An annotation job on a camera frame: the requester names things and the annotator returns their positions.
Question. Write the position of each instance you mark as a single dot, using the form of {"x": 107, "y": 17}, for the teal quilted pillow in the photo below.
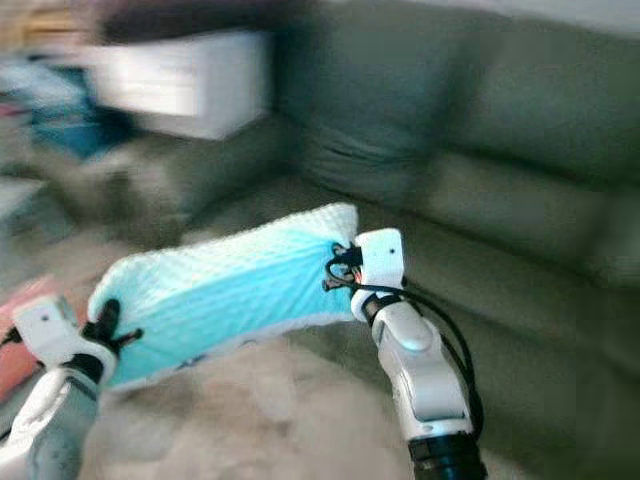
{"x": 220, "y": 290}

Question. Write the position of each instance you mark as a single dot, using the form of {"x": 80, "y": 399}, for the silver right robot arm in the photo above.
{"x": 425, "y": 380}

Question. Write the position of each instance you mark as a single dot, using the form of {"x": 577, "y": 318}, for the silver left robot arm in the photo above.
{"x": 50, "y": 430}

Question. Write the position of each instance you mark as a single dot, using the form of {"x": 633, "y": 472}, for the dark green leather sofa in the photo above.
{"x": 460, "y": 120}

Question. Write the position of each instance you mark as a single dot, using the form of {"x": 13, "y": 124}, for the dark blue storage box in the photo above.
{"x": 60, "y": 110}

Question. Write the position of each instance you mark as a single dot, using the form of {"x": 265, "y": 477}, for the white box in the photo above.
{"x": 190, "y": 85}

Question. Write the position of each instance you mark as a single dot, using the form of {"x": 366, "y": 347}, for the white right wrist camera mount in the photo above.
{"x": 380, "y": 260}

